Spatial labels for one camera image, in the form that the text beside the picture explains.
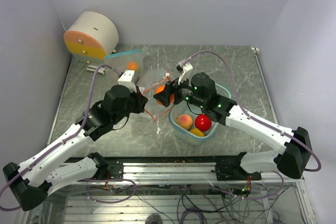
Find clear bag orange zipper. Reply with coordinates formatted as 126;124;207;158
136;70;176;124

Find light blue plastic basket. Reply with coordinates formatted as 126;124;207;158
169;95;219;146

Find red toy apple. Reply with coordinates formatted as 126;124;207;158
194;114;212;132

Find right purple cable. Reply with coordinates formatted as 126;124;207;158
181;50;322;171

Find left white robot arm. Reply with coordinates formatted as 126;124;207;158
3;84;148;211

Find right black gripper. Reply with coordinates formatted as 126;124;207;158
155;72;206;109

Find clear zip top bag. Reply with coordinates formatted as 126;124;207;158
104;49;148;76

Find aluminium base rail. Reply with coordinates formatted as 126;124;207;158
62;162;305;184

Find orange toy fruit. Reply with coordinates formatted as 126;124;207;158
155;86;174;105

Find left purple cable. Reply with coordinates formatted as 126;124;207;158
0;64;124;211

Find yellow toy lemon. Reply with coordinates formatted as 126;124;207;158
190;128;205;137

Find round cream drawer box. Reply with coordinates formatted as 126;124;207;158
64;11;119;66

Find pink toy peach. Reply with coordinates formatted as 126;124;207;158
175;114;193;131

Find purple cable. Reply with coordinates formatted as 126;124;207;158
181;50;322;171
0;64;124;211

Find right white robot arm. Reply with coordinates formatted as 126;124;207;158
153;72;311;180

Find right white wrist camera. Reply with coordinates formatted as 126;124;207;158
176;60;193;84

